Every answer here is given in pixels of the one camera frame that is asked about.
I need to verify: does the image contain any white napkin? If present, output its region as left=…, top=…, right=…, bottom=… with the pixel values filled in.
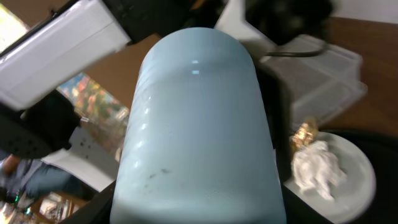
left=291, top=141, right=346, bottom=201

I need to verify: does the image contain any clear plastic bin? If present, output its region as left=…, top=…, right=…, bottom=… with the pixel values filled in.
left=262, top=44, right=368, bottom=130

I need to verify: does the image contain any light blue cup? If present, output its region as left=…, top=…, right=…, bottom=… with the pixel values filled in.
left=110, top=27, right=287, bottom=223

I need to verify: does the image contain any person in purple shirt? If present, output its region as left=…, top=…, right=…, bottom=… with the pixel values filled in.
left=1, top=154, right=83, bottom=202

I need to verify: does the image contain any black rectangular tray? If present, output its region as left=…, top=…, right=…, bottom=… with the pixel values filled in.
left=256, top=66, right=291, bottom=183

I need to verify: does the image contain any grey plate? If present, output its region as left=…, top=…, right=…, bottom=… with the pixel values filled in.
left=284, top=132, right=376, bottom=223

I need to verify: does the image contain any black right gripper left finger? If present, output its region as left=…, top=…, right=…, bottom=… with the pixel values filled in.
left=60, top=181, right=116, bottom=224

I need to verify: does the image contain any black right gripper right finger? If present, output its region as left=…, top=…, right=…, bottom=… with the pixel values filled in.
left=282, top=185, right=332, bottom=224

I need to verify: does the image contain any gold brown snack wrapper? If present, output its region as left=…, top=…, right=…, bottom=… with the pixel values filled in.
left=289, top=116, right=318, bottom=154

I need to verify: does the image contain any round black tray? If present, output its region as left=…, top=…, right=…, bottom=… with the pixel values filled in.
left=326, top=129, right=397, bottom=224

